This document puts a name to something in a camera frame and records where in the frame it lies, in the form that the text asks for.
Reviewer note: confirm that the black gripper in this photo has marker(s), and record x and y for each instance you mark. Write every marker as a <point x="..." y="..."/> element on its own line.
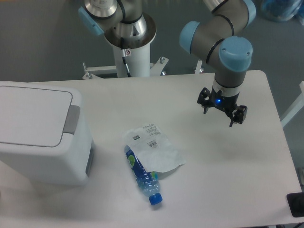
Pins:
<point x="224" y="99"/>

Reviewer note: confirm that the white push-button trash can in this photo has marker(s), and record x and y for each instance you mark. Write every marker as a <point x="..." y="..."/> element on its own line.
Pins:
<point x="44" y="134"/>

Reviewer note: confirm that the white plastic pouch bag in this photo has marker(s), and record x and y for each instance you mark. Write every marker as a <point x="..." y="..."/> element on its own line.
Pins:
<point x="153" y="148"/>

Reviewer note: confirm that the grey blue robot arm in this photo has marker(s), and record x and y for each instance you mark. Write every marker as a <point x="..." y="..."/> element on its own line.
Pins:
<point x="129" y="30"/>

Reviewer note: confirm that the blue label plastic bottle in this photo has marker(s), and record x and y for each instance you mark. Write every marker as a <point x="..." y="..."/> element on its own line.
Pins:
<point x="147" y="181"/>

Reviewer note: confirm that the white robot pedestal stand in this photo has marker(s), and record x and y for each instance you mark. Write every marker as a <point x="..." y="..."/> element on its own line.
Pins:
<point x="131" y="62"/>

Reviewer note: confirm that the black device at edge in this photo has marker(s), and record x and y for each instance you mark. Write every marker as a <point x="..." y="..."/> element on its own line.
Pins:
<point x="296" y="204"/>

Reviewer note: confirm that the blue plastic bag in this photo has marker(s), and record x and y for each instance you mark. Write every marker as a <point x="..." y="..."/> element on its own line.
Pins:
<point x="280" y="10"/>

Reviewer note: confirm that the white frame bar right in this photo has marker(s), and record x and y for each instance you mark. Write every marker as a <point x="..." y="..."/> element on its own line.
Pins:
<point x="294" y="108"/>

